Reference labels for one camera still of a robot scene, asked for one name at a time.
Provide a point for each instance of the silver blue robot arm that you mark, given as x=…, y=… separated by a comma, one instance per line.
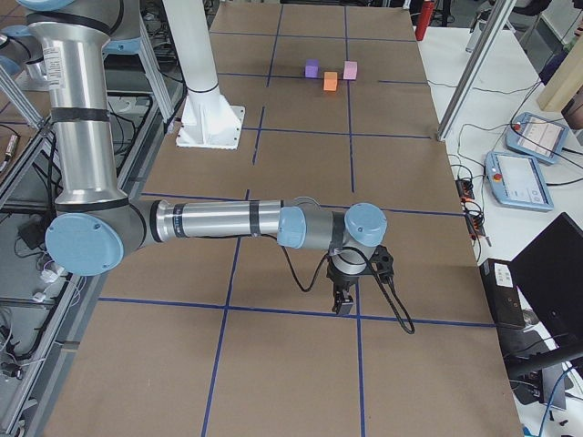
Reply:
x=97, y=224

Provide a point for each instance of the aluminium frame post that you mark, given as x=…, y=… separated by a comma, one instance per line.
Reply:
x=484, y=30

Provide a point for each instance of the orange black connector strip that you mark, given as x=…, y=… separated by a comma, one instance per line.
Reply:
x=473, y=212

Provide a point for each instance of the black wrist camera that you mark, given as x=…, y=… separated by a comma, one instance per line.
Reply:
x=383, y=263

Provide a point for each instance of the pink foam block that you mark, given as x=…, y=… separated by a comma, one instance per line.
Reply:
x=350, y=70

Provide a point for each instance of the orange foam block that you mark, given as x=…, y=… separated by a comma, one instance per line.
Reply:
x=330, y=81

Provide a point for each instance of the wooden board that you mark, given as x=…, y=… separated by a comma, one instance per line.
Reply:
x=565, y=83

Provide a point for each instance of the purple foam block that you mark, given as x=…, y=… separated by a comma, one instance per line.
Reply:
x=311, y=68

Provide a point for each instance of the far blue teach pendant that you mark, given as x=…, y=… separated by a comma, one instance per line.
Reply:
x=537, y=137

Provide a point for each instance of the red cylinder bottle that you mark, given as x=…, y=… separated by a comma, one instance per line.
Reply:
x=424, y=19

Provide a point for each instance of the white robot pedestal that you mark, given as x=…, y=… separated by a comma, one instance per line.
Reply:
x=208, y=119

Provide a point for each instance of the black monitor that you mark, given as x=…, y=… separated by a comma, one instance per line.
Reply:
x=548, y=272

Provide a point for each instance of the blue teach pendant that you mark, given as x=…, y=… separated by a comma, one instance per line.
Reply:
x=517, y=181
x=537, y=137

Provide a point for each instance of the black computer box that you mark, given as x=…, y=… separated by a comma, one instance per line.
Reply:
x=501, y=294

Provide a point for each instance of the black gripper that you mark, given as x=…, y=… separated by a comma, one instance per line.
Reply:
x=342, y=279

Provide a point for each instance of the near blue teach pendant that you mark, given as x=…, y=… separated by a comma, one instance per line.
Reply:
x=517, y=181

